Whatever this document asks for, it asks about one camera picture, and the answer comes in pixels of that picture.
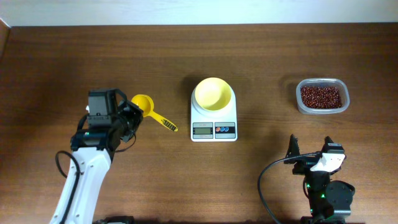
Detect yellow plastic measuring scoop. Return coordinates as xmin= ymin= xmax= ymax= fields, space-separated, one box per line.
xmin=131 ymin=95 xmax=178 ymax=132

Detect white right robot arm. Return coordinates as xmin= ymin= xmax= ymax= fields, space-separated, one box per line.
xmin=284 ymin=135 xmax=355 ymax=224

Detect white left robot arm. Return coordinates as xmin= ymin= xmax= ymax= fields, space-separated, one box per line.
xmin=50 ymin=88 xmax=143 ymax=223

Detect white digital kitchen scale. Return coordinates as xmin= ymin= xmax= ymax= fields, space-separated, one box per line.
xmin=190 ymin=86 xmax=238 ymax=142

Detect yellow plastic bowl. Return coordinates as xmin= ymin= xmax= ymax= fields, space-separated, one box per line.
xmin=194 ymin=77 xmax=232 ymax=111

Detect red beans in container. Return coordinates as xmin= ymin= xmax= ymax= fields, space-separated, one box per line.
xmin=300 ymin=86 xmax=343 ymax=109

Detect clear plastic bean container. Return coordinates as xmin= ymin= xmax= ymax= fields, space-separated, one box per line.
xmin=296 ymin=78 xmax=350 ymax=115

